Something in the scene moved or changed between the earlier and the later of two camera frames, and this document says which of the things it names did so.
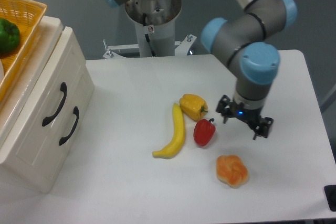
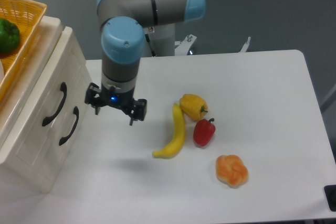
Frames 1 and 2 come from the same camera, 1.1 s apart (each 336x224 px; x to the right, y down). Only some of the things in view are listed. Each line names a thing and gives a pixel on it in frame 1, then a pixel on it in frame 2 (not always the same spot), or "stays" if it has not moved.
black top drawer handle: [63, 88] stays
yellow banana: [177, 141] stays
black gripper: [250, 117] -> [121, 100]
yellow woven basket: [28, 14] stays
